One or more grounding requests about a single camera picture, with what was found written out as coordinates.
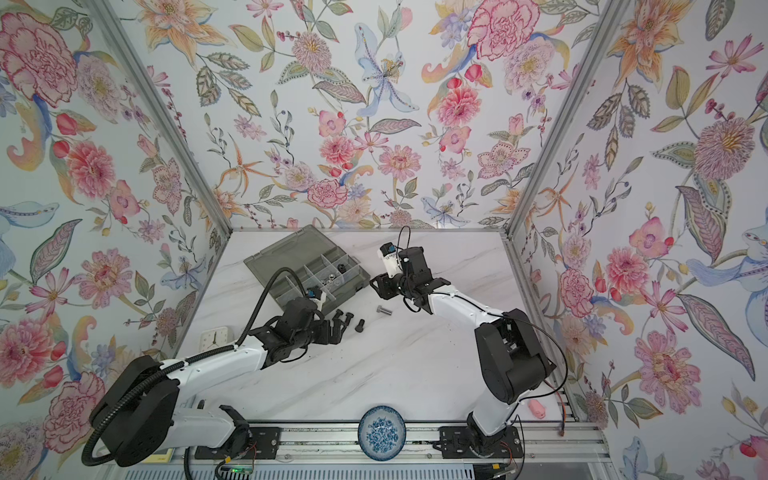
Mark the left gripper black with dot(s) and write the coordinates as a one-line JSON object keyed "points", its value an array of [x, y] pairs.
{"points": [[326, 335]]}

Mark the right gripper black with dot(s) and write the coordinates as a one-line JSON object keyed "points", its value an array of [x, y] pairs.
{"points": [[384, 287]]}

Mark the silver hex bolt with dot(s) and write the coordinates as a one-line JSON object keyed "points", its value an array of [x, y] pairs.
{"points": [[384, 311]]}

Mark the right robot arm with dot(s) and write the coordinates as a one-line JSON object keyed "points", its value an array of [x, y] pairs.
{"points": [[513, 363]]}

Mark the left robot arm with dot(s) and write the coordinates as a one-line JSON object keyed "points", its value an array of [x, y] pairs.
{"points": [[147, 410]]}

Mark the grey plastic organizer box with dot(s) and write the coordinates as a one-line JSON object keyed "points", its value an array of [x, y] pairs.
{"points": [[312, 256]]}

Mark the white square clock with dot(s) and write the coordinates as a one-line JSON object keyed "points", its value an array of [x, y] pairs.
{"points": [[214, 338]]}

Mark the blue white patterned plate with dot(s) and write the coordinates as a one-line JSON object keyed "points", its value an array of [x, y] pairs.
{"points": [[381, 433]]}

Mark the pink eraser toy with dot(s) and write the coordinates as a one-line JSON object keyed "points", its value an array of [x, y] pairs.
{"points": [[536, 409]]}

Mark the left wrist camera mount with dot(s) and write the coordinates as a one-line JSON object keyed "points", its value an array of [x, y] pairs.
{"points": [[317, 295]]}

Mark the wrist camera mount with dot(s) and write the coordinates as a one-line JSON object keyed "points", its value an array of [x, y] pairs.
{"points": [[388, 253], [317, 295]]}

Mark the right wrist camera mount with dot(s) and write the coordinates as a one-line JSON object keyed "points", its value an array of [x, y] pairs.
{"points": [[388, 253]]}

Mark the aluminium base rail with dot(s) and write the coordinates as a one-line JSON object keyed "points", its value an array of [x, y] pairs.
{"points": [[441, 442]]}

